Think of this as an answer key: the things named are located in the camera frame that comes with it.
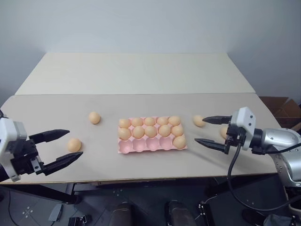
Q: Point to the black table frame beam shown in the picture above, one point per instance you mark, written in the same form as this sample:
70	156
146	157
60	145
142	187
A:
47	191

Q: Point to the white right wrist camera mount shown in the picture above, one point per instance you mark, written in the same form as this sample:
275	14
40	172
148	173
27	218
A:
245	124

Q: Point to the silver robot body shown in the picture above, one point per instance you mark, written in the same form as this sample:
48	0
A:
282	220

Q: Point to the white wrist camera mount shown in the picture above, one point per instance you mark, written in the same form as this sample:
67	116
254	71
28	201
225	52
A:
10	131
245	124

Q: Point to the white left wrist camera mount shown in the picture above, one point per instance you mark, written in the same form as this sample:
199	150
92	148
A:
10	131

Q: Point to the pink egg tray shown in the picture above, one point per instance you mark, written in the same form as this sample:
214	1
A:
141	147

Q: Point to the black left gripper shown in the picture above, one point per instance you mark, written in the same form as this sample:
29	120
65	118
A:
24	156

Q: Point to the tan egg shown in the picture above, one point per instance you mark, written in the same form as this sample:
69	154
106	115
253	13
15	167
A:
174	120
94	117
177	130
150	131
74	144
137	121
179	142
198	121
162	120
224	132
138	131
164	130
124	133
149	121
124	123

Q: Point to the grey floor bracket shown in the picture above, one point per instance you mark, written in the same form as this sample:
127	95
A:
56	212

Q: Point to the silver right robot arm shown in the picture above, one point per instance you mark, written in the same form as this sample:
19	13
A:
282	141

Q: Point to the brown cardboard box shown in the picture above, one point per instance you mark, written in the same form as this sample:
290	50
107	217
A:
279	110

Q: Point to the dark rounded shape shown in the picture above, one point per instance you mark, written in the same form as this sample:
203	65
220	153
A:
176	213
123	215

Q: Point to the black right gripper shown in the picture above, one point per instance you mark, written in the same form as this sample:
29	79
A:
234	137

